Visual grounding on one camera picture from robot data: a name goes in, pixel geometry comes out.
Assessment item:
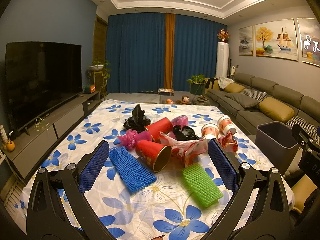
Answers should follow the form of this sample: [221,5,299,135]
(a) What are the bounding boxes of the green foam fruit net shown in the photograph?
[182,164,223,208]

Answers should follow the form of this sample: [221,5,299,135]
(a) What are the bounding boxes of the red wrapper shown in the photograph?
[218,132,238,152]

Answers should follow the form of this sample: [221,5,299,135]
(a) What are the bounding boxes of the blue foam fruit net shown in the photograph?
[109,146,157,194]

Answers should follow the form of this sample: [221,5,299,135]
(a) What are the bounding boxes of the red white plastic bag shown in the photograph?
[158,132,208,167]

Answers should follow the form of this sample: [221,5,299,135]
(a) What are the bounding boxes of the white apple paper cup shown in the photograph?
[217,115,236,135]

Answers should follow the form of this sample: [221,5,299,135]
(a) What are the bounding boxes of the pink plastic bag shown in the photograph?
[171,115,189,128]
[118,129,152,150]

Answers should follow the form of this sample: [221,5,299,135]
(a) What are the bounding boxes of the black plastic bag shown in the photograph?
[172,125,200,141]
[123,104,151,133]

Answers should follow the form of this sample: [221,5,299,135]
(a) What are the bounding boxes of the red gold paper cup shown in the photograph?
[136,140,172,172]

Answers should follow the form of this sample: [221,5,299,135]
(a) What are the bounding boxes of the grey trash bin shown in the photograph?
[255,121,299,175]

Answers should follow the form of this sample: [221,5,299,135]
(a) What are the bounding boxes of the patterned cushion near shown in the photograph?
[286,115,319,145]

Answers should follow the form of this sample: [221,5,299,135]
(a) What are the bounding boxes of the patterned cushion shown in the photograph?
[240,88,267,103]
[286,115,319,145]

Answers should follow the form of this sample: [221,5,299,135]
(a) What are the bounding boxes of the mustard cushion near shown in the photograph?
[259,97,295,122]

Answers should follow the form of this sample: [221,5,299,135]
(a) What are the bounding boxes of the mustard cushion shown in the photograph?
[259,97,295,122]
[224,83,246,93]

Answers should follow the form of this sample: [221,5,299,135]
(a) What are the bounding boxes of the floral blue tablecloth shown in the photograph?
[13,99,296,240]

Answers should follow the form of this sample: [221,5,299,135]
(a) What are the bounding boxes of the grey tv cabinet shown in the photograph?
[4,92,101,182]

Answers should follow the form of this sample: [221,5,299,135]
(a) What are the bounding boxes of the grey cushion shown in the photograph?
[226,93,259,108]

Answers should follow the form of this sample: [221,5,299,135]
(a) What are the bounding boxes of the grey sectional sofa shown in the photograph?
[206,73,319,135]

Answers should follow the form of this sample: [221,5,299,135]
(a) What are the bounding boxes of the patterned cushion far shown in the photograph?
[240,88,267,103]

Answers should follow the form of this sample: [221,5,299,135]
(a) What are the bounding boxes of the dark coffee table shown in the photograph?
[159,91,210,106]

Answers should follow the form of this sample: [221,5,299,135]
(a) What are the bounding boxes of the mustard cushion far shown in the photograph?
[224,83,246,93]

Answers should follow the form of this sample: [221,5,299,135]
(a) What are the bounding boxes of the white cloth on sofa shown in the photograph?
[218,77,234,90]

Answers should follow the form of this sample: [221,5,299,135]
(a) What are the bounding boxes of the potted green plant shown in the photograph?
[187,74,206,96]

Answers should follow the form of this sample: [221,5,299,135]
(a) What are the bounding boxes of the orange fruit bowl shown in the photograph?
[166,99,174,105]

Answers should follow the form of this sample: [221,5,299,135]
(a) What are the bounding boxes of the box on coffee table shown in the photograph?
[158,88,175,96]

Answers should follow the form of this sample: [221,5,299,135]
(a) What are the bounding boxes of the plant on stand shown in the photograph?
[88,59,111,99]

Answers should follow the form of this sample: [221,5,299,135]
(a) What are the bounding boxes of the flat screen television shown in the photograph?
[5,41,82,132]

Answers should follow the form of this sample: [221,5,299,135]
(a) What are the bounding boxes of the white standing air conditioner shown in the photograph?
[215,42,229,78]

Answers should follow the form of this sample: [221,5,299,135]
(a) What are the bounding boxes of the sailboat tree painting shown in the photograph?
[254,18,298,61]

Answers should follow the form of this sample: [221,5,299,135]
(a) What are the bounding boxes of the purple right painting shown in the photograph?
[297,18,320,67]

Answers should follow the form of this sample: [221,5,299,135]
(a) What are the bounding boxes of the red flower decoration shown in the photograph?
[217,29,229,43]

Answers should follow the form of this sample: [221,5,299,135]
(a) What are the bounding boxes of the blue window curtain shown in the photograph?
[106,12,228,93]

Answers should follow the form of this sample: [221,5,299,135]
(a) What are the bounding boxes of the small left painting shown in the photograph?
[239,25,253,56]

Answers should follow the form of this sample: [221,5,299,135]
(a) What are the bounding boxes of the orange curtain strip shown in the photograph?
[164,14,176,89]

